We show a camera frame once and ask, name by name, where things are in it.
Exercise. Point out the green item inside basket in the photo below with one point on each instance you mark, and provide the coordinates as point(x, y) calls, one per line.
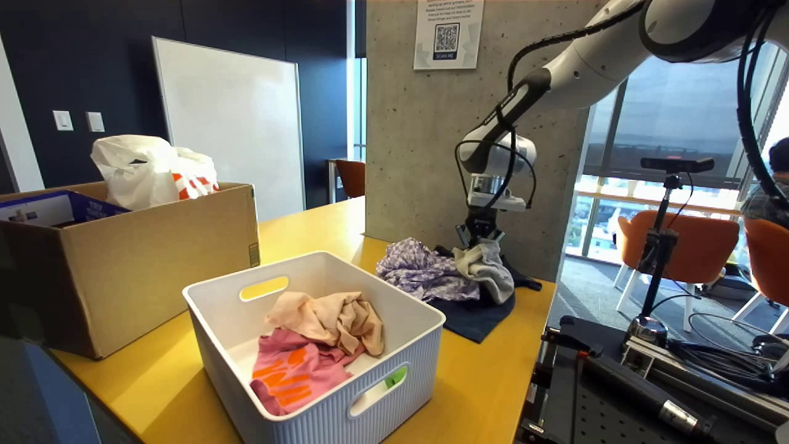
point(394, 378)

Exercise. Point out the orange chair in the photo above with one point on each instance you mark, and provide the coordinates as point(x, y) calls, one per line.
point(351, 177)
point(697, 248)
point(767, 262)

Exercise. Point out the whiteboard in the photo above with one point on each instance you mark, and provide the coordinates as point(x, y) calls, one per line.
point(230, 124)

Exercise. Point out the purple checkered cloth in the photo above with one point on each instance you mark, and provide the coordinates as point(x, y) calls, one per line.
point(421, 272)

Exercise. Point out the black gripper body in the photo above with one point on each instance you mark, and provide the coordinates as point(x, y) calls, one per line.
point(483, 222)

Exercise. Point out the QR code poster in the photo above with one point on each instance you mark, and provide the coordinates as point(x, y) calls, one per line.
point(446, 34)

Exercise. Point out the black camera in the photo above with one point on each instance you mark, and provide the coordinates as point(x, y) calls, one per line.
point(678, 163)

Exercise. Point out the cream knit towel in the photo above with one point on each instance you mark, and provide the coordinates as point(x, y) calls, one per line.
point(488, 274)

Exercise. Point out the person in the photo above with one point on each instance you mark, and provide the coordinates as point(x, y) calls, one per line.
point(779, 162)

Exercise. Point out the blue bin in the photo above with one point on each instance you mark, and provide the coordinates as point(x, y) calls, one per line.
point(61, 395)

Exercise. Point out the pink and orange cloth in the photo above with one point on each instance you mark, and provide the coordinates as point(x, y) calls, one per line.
point(297, 372)

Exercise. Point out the white plastic bag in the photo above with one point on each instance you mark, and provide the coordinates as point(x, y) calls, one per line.
point(138, 168)

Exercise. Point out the black perforated breadboard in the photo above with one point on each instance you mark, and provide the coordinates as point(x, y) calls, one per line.
point(657, 385)

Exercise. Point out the white light switch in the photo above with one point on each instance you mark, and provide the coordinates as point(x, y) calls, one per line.
point(61, 123)
point(96, 123)

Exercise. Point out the purple box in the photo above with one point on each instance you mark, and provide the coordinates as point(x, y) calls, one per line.
point(58, 210)

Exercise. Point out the beige cloth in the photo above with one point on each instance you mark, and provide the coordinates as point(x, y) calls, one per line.
point(336, 317)

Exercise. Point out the cardboard box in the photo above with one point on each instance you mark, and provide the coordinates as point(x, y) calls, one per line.
point(148, 262)

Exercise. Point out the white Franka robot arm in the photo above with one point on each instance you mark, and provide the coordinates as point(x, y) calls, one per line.
point(600, 50)

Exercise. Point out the white ribbed plastic basket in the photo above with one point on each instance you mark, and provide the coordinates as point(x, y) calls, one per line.
point(329, 420)

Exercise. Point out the navy blue garment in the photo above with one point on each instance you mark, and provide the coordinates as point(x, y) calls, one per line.
point(477, 322)

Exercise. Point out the black tripod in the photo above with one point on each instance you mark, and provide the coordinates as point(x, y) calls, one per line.
point(657, 262)

